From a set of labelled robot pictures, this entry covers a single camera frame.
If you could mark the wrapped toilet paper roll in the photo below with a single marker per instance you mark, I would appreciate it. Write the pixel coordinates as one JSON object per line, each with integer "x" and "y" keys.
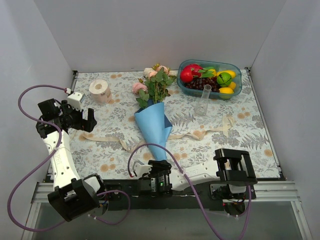
{"x": 100, "y": 91}

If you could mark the yellow lemon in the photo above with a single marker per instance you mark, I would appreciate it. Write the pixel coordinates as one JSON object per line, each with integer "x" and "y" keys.
{"x": 226, "y": 90}
{"x": 232, "y": 85}
{"x": 231, "y": 72}

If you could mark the teal plastic fruit basket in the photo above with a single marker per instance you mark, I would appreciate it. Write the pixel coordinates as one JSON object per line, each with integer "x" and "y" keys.
{"x": 219, "y": 66}

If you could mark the cream fabric ribbon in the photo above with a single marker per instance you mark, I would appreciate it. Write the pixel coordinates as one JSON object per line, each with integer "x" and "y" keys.
{"x": 227, "y": 123}

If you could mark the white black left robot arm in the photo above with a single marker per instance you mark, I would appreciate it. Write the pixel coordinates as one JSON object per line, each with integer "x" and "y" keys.
{"x": 72, "y": 196}

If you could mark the aluminium frame rail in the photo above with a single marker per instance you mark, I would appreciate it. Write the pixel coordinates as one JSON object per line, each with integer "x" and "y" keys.
{"x": 265, "y": 191}

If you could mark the yellow lemon right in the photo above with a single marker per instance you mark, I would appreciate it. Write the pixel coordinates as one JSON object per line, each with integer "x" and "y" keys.
{"x": 232, "y": 85}

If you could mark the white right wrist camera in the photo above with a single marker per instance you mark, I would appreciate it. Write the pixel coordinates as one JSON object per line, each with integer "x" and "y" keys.
{"x": 140, "y": 169}

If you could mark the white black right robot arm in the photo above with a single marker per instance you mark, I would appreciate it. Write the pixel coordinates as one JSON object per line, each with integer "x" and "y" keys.
{"x": 231, "y": 167}

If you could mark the dark purple grapes bunch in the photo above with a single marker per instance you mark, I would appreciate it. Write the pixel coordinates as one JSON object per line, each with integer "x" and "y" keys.
{"x": 199, "y": 83}

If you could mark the yellow lemon top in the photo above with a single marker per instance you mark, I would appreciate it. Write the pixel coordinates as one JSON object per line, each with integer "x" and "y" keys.
{"x": 231, "y": 72}

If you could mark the floral patterned tablecloth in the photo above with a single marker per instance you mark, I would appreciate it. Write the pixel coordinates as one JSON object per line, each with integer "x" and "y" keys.
{"x": 110, "y": 161}

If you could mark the clear glass vase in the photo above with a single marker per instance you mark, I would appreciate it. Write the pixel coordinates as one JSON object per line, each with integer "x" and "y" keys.
{"x": 202, "y": 104}

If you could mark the pink flower bouquet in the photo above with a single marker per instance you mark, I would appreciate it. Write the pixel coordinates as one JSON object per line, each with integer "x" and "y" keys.
{"x": 153, "y": 87}

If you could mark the yellow lemon front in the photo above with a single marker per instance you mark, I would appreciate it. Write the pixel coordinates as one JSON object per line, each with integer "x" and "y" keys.
{"x": 226, "y": 90}

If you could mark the pink dragon fruit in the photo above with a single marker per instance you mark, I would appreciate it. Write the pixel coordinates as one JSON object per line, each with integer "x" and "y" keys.
{"x": 201, "y": 72}

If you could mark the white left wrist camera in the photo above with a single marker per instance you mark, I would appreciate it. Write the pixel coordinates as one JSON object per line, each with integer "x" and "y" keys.
{"x": 75, "y": 100}

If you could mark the green lime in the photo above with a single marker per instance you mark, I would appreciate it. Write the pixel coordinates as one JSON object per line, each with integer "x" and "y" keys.
{"x": 224, "y": 79}

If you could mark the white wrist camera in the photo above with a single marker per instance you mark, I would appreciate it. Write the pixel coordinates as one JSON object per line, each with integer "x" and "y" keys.
{"x": 75, "y": 100}
{"x": 140, "y": 169}

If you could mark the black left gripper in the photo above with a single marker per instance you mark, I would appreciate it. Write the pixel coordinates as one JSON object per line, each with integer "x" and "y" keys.
{"x": 83, "y": 120}

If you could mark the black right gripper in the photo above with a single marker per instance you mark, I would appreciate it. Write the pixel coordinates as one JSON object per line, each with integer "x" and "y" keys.
{"x": 160, "y": 164}

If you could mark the blue wrapping paper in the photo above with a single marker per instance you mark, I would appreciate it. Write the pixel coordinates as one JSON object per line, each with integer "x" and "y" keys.
{"x": 153, "y": 123}

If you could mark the red apple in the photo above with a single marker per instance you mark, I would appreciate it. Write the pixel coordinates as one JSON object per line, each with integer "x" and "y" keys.
{"x": 186, "y": 75}

